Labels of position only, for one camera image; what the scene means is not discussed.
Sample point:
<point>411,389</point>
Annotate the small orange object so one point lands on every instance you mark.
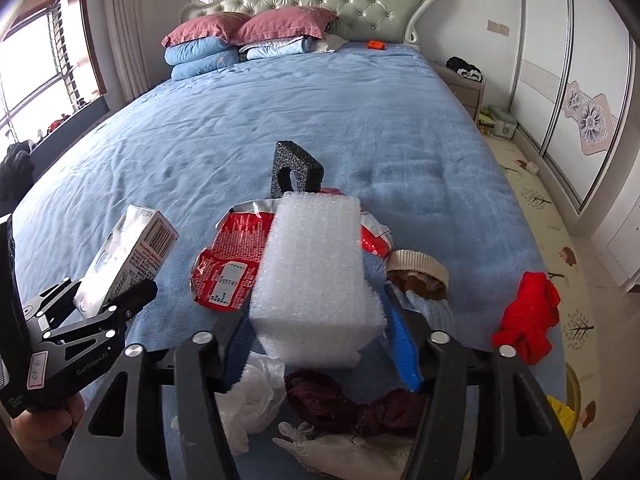
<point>376,45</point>

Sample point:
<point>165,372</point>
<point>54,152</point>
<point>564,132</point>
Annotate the yellow trash bin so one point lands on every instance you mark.
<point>568,411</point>

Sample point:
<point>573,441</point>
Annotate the white crumpled tissue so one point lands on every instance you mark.
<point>253,402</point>

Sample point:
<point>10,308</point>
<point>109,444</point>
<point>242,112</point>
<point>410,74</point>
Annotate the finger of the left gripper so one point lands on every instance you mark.
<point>98,340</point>
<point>50,308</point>

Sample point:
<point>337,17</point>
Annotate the dark maroon sock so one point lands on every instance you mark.
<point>318,399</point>

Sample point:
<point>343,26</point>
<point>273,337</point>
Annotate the blue bed sheet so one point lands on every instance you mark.
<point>385,128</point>

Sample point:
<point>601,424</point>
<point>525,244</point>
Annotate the black foam piece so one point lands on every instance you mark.
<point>294,169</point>

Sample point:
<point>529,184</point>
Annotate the black white clothes pile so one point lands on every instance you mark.
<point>464,69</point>

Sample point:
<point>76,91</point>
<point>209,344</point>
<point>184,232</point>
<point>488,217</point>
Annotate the red cloth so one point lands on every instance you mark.
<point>528,318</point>

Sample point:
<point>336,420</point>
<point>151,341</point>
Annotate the pink pillow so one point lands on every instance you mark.
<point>221,25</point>
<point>292,21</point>

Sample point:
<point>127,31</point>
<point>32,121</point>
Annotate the light blue beige sock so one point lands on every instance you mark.
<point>422,286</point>

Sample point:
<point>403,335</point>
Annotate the grey nightstand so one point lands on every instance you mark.
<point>469,92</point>

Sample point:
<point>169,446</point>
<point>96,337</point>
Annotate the white pink milk carton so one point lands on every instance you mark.
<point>135,250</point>

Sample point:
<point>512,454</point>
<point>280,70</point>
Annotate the green white storage box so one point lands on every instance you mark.
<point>498,121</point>

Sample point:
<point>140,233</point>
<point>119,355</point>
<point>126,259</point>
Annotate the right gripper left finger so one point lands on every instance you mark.
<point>122,434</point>

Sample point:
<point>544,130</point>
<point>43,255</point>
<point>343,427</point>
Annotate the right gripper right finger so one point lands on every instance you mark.
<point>486,416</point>

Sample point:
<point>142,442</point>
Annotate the beige curtain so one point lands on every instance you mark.
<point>125,27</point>

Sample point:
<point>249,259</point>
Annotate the right pink pillow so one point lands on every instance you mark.
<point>292,21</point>

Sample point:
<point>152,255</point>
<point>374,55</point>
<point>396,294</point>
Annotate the white sliding wardrobe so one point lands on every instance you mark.
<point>574,83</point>

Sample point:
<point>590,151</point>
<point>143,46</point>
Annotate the flat red snack wrapper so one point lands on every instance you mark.
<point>226,270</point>

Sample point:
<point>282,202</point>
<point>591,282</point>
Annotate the left pink pillow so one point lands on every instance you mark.
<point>221,25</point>

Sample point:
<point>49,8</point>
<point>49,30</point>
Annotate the folded blue quilt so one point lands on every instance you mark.
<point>200,56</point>

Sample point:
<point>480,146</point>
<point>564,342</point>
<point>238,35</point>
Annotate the left hand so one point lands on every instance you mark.
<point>34,433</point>

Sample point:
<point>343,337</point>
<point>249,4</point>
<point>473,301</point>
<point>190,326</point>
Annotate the cartoon play mat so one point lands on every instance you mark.
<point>579,333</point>

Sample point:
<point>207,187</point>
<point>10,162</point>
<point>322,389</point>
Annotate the window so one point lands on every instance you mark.
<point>47,76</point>

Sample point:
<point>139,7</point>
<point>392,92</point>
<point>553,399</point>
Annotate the crumpled red snack bag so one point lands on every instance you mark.
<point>375,239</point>

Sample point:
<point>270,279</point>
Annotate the white foam block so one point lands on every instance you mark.
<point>311,305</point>

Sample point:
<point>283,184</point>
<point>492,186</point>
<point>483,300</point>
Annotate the grey beige sock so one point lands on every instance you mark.
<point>345,456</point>

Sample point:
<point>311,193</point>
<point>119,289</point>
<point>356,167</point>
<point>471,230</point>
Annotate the folded patterned blanket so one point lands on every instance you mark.
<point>274,48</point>

